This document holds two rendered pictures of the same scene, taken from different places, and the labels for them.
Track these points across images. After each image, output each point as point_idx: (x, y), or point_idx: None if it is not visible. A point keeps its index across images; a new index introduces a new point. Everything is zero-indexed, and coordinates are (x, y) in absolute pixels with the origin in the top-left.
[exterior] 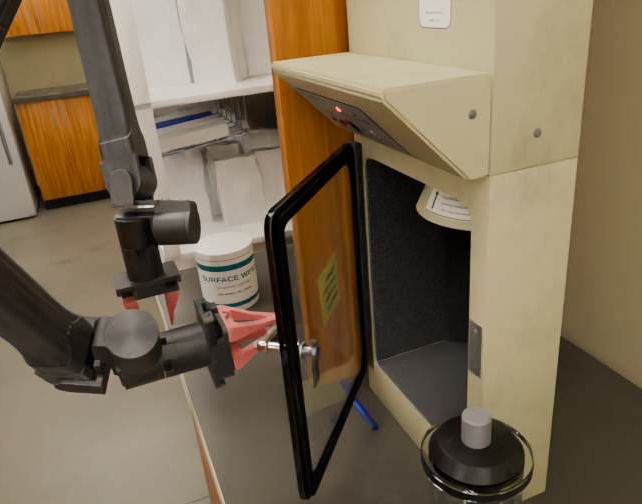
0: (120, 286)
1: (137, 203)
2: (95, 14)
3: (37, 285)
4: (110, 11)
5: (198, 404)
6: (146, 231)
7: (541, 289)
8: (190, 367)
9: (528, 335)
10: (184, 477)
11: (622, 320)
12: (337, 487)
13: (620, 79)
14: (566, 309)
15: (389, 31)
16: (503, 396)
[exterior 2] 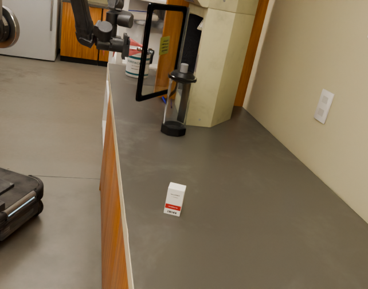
0: None
1: (115, 8)
2: None
3: (87, 0)
4: None
5: (112, 89)
6: (115, 19)
7: (219, 50)
8: (116, 49)
9: (212, 64)
10: (91, 170)
11: (265, 104)
12: (148, 110)
13: (282, 16)
14: (253, 104)
15: None
16: (201, 81)
